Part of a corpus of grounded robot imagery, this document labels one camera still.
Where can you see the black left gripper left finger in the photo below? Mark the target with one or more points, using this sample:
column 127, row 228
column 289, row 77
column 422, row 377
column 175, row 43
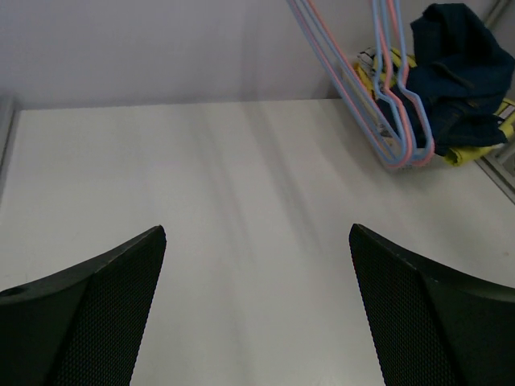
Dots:
column 83, row 325

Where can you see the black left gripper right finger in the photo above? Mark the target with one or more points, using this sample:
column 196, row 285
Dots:
column 431, row 324

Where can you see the pink hanger of navy trousers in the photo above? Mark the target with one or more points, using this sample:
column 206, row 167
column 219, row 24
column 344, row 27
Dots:
column 420, row 159

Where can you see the blue hanger of yellow trousers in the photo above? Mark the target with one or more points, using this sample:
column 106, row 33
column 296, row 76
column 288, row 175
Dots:
column 322, row 60

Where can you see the blue hanger of olive trousers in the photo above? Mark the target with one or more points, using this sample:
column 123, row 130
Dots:
column 417, row 137

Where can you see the blue hanger of print trousers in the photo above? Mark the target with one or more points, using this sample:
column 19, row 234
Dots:
column 396, row 130

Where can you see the navy blue trousers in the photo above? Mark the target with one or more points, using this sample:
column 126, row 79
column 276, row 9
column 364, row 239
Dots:
column 461, row 75

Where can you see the olive green trousers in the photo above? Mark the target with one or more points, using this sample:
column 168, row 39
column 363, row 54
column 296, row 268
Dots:
column 457, row 156

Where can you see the black white print trousers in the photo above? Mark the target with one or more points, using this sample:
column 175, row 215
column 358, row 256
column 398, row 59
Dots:
column 366, row 60

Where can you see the aluminium frame left post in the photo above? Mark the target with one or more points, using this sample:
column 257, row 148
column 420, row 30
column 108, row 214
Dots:
column 10, row 109

